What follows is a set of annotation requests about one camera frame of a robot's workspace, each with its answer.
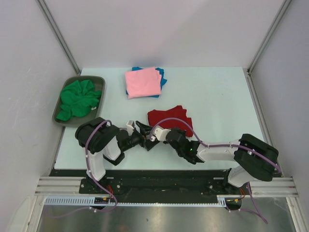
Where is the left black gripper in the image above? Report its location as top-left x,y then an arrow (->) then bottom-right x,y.
122,121 -> 160,152

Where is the red t shirt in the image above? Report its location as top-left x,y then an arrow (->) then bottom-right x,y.
147,105 -> 194,137

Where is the grey plastic tray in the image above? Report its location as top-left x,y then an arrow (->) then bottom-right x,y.
52,75 -> 105,127

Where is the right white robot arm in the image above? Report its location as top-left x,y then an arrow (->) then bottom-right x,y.
164,129 -> 279,194

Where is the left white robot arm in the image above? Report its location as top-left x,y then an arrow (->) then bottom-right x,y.
75,117 -> 159,193

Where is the pink folded t shirt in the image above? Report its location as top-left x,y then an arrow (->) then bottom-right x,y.
125,67 -> 162,100

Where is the blue folded t shirt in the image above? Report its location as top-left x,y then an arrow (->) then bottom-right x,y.
125,66 -> 168,99

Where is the green t shirt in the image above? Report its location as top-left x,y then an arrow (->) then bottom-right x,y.
56,80 -> 102,121

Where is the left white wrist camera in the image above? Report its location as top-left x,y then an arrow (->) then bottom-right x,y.
126,120 -> 135,136

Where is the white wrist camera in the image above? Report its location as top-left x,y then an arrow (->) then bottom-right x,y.
126,120 -> 135,136
150,126 -> 171,142

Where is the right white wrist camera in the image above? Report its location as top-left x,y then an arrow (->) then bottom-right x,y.
150,126 -> 171,142

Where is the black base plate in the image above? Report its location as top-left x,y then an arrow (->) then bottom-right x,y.
50,169 -> 252,210

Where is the white slotted cable duct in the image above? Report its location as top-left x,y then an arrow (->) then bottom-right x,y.
44,196 -> 242,208

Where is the right aluminium side rail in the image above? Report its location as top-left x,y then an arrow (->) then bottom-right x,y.
243,69 -> 281,170

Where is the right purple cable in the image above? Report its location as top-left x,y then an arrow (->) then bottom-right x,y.
149,117 -> 282,224

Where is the purple cable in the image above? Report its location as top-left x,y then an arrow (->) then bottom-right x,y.
52,120 -> 118,218
149,117 -> 282,224

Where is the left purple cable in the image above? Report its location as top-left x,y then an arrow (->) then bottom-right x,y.
52,120 -> 118,218

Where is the left aluminium frame post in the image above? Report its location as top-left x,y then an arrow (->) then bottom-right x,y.
35,0 -> 81,75

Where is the aluminium frame post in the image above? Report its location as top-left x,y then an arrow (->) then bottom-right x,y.
247,0 -> 294,74
35,0 -> 81,75

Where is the right aluminium frame post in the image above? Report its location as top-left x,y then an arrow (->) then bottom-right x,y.
247,0 -> 294,74

